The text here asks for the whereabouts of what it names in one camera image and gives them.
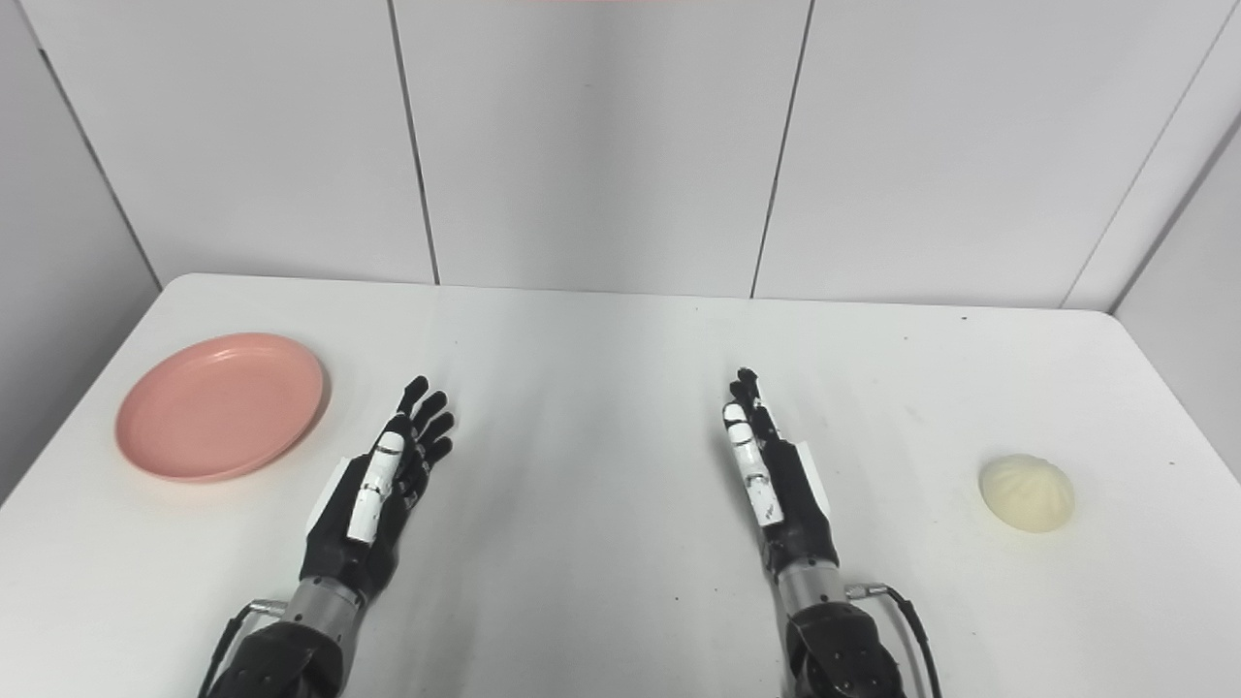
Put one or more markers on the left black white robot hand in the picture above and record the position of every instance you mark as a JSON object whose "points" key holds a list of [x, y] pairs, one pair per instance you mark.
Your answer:
{"points": [[373, 523]]}

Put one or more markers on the white steamed bun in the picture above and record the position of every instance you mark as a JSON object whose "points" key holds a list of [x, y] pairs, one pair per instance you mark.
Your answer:
{"points": [[1027, 492]]}

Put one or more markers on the pink round plate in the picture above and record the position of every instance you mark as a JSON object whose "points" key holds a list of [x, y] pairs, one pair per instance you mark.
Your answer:
{"points": [[220, 406]]}

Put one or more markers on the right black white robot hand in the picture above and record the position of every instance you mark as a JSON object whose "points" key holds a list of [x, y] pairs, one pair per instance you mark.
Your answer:
{"points": [[790, 504]]}

